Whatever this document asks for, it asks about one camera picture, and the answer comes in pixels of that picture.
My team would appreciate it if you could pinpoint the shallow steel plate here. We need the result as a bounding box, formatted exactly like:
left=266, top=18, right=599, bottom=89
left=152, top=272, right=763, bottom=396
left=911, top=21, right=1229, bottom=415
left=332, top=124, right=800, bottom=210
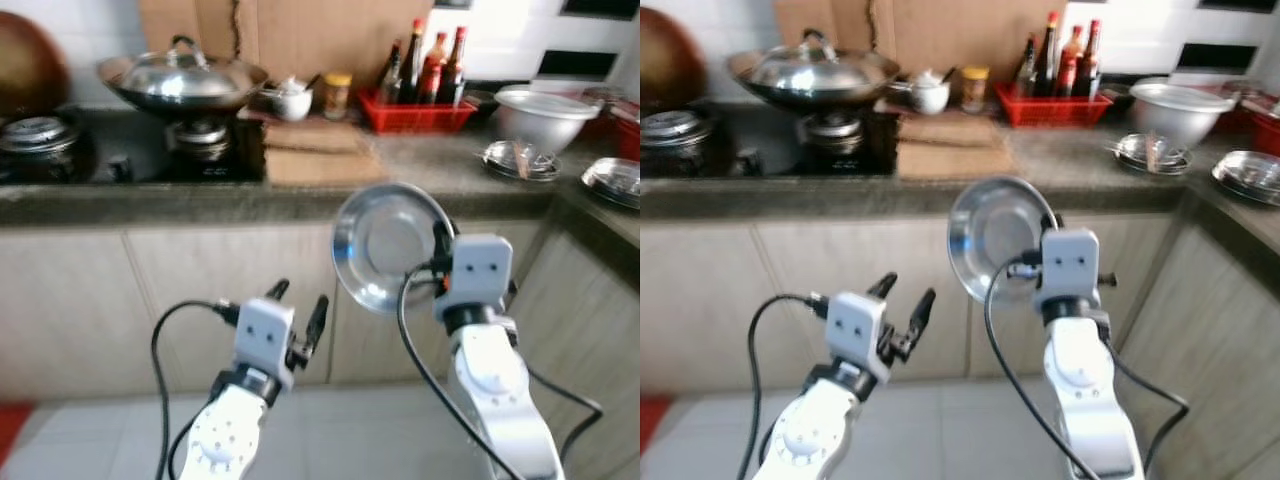
left=947, top=176, right=1061, bottom=305
left=331, top=181, right=458, bottom=317

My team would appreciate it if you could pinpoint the small steel dish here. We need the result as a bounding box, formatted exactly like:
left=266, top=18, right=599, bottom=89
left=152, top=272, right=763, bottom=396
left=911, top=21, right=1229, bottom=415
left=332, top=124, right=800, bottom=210
left=483, top=140, right=559, bottom=176
left=1115, top=133, right=1191, bottom=169

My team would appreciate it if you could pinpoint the red plastic bottle basket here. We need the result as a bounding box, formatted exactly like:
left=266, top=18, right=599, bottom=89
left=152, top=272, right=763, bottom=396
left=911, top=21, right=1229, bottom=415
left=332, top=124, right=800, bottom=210
left=995, top=80, right=1113, bottom=129
left=358, top=87, right=479, bottom=136

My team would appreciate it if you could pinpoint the wide steel plate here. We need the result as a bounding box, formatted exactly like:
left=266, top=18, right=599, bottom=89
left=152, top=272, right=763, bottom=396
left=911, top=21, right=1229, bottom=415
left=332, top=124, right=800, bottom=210
left=1117, top=148, right=1194, bottom=178
left=485, top=155, right=561, bottom=184

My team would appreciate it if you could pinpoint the folded brown cardboard piece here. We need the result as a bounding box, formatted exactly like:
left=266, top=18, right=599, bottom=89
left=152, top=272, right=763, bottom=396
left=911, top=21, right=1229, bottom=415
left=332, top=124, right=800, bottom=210
left=262, top=118, right=363, bottom=153
left=895, top=112, right=1001, bottom=148

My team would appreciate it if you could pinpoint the large aluminium pot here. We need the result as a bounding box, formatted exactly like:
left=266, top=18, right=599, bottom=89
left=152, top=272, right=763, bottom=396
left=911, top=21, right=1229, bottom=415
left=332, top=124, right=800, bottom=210
left=495, top=85, right=604, bottom=156
left=1130, top=80, right=1238, bottom=151

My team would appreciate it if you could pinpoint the glass jar yellow lid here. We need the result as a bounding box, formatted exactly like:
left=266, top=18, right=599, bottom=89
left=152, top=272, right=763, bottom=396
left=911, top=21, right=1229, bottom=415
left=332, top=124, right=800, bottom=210
left=958, top=65, right=990, bottom=114
left=322, top=72, right=353, bottom=121

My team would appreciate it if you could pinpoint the gas stove burner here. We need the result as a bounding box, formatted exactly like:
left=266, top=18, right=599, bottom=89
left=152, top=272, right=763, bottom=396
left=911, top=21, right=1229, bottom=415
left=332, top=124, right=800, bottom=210
left=798, top=110, right=863, bottom=156
left=168, top=115, right=233, bottom=161

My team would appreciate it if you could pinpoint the tall dark bottle yellow cap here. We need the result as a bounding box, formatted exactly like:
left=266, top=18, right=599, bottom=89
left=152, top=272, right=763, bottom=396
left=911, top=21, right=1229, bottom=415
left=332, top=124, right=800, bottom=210
left=398, top=17, right=426, bottom=104
left=1035, top=10, right=1063, bottom=98

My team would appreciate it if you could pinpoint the tall dark bottle red cap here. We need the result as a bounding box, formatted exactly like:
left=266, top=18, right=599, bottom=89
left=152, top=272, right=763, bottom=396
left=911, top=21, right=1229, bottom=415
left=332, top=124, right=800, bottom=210
left=440, top=26, right=469, bottom=105
left=1077, top=18, right=1105, bottom=98

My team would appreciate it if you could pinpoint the white ceramic lidded pot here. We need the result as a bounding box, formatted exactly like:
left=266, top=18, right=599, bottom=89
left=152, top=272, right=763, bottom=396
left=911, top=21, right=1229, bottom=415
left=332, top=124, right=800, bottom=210
left=905, top=68, right=951, bottom=116
left=268, top=75, right=314, bottom=123

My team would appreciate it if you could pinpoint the stacked steel dish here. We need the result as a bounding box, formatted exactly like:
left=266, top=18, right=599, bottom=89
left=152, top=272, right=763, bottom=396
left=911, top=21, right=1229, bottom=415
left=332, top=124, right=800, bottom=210
left=580, top=157, right=641, bottom=211
left=1211, top=150, right=1280, bottom=208

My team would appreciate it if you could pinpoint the black glass gas stove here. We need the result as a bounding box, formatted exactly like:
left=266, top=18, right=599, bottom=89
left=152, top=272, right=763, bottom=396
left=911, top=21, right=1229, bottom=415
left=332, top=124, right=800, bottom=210
left=0, top=105, right=266, bottom=184
left=640, top=100, right=896, bottom=179

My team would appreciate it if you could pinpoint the large steel wok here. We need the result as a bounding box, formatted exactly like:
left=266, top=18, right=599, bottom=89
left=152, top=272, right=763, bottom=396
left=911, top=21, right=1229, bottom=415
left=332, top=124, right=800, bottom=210
left=727, top=48, right=901, bottom=109
left=97, top=55, right=271, bottom=114

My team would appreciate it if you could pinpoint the large brown cardboard sheet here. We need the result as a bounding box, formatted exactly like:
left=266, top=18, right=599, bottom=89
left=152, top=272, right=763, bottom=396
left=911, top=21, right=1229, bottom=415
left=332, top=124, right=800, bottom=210
left=138, top=0, right=436, bottom=86
left=772, top=0, right=1069, bottom=81

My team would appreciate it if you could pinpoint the domed steel wok lid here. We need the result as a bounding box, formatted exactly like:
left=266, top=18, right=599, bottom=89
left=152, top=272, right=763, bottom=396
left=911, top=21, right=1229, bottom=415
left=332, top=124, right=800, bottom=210
left=120, top=35, right=251, bottom=94
left=750, top=28, right=881, bottom=89

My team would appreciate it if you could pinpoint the small steel lidded pot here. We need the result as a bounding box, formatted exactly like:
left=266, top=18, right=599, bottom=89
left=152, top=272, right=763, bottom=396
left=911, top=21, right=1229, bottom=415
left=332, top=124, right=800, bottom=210
left=640, top=108, right=713, bottom=179
left=0, top=115, right=83, bottom=183

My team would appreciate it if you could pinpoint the red floor mat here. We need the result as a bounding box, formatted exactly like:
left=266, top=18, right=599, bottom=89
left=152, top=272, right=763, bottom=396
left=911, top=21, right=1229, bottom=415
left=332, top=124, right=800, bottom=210
left=0, top=400, right=34, bottom=468
left=640, top=395, right=674, bottom=453

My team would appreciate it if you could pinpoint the brown round wooden lid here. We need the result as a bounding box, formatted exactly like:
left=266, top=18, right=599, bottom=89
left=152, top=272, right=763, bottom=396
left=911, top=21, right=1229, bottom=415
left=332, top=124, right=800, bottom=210
left=0, top=12, right=71, bottom=119
left=640, top=8, right=707, bottom=113

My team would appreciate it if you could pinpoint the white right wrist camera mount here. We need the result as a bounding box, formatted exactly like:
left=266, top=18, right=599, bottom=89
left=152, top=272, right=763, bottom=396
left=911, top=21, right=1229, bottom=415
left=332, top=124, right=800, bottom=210
left=437, top=234, right=514, bottom=321
left=1035, top=228, right=1101, bottom=313

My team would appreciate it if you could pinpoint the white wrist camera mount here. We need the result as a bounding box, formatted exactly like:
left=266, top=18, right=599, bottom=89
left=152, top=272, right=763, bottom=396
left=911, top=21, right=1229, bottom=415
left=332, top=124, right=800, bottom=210
left=825, top=292, right=889, bottom=376
left=1035, top=228, right=1101, bottom=313
left=233, top=298, right=296, bottom=379
left=437, top=234, right=514, bottom=321

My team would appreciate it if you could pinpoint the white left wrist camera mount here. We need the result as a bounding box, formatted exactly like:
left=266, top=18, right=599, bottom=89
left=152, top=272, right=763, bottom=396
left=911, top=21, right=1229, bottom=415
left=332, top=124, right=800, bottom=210
left=825, top=292, right=889, bottom=376
left=233, top=298, right=296, bottom=379

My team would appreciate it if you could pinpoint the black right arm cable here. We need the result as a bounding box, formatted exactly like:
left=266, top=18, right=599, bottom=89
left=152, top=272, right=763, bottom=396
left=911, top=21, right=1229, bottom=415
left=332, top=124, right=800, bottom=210
left=983, top=255, right=1191, bottom=480
left=397, top=262, right=604, bottom=480

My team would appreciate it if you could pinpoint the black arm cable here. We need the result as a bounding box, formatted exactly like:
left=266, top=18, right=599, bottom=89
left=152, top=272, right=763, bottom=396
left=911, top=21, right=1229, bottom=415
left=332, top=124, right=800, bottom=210
left=397, top=262, right=604, bottom=480
left=150, top=298, right=241, bottom=480
left=745, top=293, right=831, bottom=480
left=983, top=255, right=1191, bottom=480

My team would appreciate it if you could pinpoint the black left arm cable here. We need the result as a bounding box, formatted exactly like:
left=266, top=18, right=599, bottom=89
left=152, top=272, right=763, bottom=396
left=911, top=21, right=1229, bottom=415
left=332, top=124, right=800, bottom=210
left=150, top=298, right=241, bottom=480
left=745, top=293, right=831, bottom=480

